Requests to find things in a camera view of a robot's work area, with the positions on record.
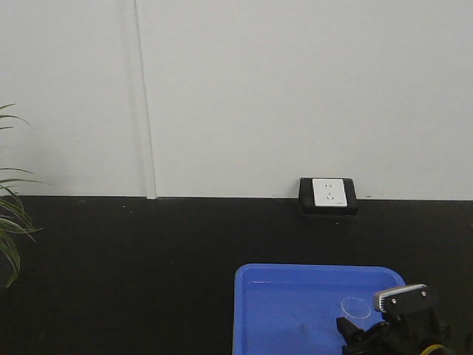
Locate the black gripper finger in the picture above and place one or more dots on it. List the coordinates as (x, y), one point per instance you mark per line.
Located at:
(358, 348)
(348, 330)

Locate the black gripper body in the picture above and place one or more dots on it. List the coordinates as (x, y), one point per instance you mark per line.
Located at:
(415, 333)

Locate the clear glass beaker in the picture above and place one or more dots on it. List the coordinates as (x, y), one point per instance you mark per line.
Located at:
(356, 310)

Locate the blue plastic tray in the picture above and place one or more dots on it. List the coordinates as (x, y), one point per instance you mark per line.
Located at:
(292, 309)

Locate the green potted plant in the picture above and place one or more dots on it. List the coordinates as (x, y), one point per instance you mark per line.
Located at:
(15, 221)

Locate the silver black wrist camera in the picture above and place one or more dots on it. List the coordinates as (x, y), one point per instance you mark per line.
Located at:
(405, 299)

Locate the black white wall socket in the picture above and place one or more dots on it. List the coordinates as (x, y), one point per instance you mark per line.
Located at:
(327, 197)

